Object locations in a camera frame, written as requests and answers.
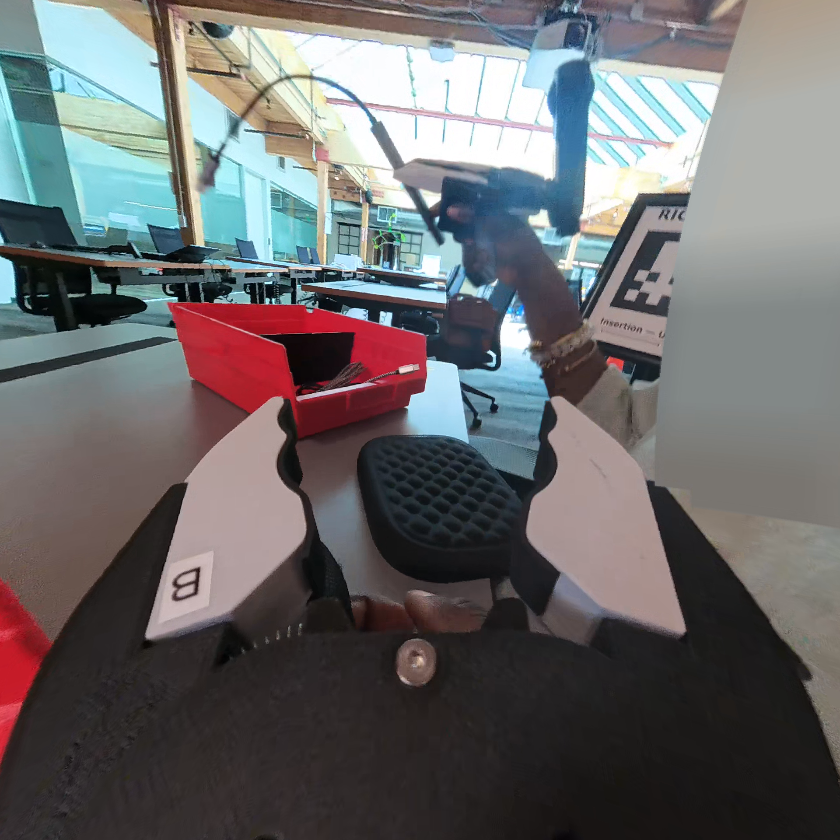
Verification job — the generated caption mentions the wooden office desk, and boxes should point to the wooden office desk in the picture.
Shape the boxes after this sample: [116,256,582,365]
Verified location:
[0,241,231,332]

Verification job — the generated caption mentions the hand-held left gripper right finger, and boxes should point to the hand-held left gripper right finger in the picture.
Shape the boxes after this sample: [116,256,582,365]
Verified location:
[511,396,687,647]

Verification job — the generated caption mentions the black honeycomb pad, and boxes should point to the black honeycomb pad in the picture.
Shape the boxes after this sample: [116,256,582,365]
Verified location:
[357,434,524,583]

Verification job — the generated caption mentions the person's right hand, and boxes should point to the person's right hand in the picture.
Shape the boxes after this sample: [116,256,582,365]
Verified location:
[428,200,589,345]

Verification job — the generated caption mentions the person's left hand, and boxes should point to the person's left hand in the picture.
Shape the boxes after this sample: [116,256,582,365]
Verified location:
[352,589,490,634]

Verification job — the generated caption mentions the red plastic bin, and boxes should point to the red plastic bin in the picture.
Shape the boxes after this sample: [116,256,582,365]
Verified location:
[168,302,428,439]
[0,577,53,759]

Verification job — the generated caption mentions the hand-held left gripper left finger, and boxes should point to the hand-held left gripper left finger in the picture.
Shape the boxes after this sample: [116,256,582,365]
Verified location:
[144,396,324,643]

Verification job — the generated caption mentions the person's right forearm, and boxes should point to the person's right forearm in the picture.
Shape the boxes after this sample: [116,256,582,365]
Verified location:
[525,322,659,460]

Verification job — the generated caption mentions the gold bead bracelets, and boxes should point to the gold bead bracelets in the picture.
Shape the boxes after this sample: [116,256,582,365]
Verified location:
[527,320,598,371]

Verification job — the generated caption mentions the braided usb-c cable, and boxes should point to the braided usb-c cable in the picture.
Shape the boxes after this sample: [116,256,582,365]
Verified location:
[295,361,421,399]

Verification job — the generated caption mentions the white ceiling projector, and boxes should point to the white ceiling projector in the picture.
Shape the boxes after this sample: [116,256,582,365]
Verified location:
[523,17,596,91]

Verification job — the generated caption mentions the black USB cable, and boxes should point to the black USB cable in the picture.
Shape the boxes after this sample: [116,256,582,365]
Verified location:
[197,75,446,245]

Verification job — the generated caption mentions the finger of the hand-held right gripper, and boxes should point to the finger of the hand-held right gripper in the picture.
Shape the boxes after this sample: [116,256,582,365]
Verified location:
[393,159,491,193]

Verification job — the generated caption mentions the grey top office desk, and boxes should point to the grey top office desk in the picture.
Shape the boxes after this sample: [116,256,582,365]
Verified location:
[301,280,448,324]

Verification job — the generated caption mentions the framed tag sign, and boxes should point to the framed tag sign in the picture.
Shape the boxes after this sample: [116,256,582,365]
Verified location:
[580,192,691,360]

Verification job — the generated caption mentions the black office chair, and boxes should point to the black office chair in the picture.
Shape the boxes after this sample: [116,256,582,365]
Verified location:
[0,198,148,332]

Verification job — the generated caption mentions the brown office chair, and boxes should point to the brown office chair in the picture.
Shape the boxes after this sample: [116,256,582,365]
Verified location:
[445,282,501,413]

